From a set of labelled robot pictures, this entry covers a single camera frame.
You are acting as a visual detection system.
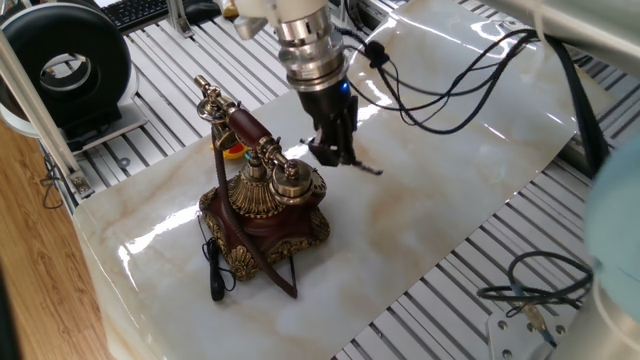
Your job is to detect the glossy marble pattern mat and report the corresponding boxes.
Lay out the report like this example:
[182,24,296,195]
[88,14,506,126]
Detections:
[73,0,619,360]

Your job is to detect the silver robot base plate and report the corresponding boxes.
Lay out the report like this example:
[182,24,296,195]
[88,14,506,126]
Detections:
[485,309,576,360]

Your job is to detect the thin black phone line cable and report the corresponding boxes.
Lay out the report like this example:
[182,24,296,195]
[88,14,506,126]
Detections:
[197,212,237,303]

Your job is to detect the brown handset cord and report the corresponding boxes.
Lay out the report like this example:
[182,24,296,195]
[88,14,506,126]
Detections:
[210,127,299,300]

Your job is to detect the black silver ballpoint pen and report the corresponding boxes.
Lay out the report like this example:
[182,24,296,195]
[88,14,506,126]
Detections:
[299,137,384,176]

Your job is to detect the black cable with metal plug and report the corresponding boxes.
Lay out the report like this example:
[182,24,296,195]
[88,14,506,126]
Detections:
[476,250,596,349]

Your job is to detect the black computer keyboard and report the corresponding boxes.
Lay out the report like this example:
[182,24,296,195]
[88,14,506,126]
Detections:
[99,0,174,34]

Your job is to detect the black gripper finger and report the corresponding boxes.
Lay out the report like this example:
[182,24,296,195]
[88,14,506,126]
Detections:
[342,95,360,165]
[307,120,347,167]

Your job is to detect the metal corner bracket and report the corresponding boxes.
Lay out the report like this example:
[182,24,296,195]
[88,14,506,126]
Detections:
[69,172,95,200]

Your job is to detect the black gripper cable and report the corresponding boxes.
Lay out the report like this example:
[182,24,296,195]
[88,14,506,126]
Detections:
[334,27,611,179]

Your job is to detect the antique brass red phone base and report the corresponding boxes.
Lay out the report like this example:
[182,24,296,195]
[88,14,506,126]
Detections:
[198,158,332,282]

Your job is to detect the brass red phone handset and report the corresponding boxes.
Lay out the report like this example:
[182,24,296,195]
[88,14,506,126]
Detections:
[193,74,315,207]

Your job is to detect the short aluminium post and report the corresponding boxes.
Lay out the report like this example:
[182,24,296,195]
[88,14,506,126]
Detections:
[167,0,195,39]

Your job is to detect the yellow orange toy turtle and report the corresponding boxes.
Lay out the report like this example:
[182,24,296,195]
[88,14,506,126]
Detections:
[209,142,249,161]

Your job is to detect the black ring shaped fan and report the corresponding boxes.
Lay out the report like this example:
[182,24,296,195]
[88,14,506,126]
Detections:
[0,2,146,151]

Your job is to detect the aluminium frame beam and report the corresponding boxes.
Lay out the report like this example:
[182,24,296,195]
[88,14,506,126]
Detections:
[0,29,96,201]

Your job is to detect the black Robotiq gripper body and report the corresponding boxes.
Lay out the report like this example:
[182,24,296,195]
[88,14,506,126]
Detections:
[296,78,360,131]

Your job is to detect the black floor cables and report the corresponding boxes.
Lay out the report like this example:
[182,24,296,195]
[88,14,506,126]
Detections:
[39,152,66,210]

